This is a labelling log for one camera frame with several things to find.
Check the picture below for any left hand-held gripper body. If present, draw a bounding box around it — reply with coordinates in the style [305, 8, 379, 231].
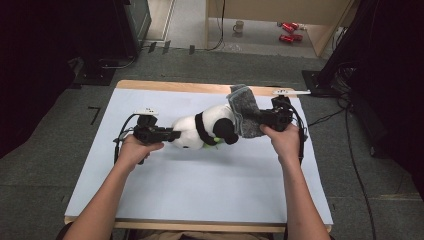
[133, 108, 168, 145]

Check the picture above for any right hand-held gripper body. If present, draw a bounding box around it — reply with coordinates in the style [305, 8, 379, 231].
[265, 89, 312, 132]

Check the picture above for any grey fluffy cloth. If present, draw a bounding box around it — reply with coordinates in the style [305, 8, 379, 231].
[226, 83, 268, 139]

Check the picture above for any panda plush toy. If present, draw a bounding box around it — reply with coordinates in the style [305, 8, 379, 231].
[171, 103, 240, 150]

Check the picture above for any person's left hand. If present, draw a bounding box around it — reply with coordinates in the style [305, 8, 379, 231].
[118, 134, 165, 171]

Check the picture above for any person's right hand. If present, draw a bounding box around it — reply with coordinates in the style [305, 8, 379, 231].
[259, 123, 301, 164]

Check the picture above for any wooden table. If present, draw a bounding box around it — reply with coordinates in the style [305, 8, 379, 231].
[63, 79, 334, 234]

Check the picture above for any black stand base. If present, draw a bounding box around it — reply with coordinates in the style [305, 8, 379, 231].
[301, 69, 334, 98]
[73, 56, 138, 86]

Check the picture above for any pale table mat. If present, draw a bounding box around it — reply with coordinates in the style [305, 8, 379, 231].
[64, 87, 334, 226]

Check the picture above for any black tape corner mark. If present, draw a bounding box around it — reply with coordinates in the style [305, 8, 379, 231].
[88, 105, 101, 126]

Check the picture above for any dark cabinet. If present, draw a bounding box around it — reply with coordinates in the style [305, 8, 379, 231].
[113, 0, 153, 58]

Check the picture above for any dark curtain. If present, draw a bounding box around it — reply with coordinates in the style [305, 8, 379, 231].
[0, 0, 118, 159]
[349, 0, 424, 201]

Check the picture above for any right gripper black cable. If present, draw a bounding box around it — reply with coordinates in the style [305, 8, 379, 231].
[286, 101, 309, 166]

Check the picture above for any black floor cable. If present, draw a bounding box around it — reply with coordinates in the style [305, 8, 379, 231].
[308, 96, 378, 240]

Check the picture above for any hanging black cable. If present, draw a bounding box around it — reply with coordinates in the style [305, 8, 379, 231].
[206, 0, 226, 52]

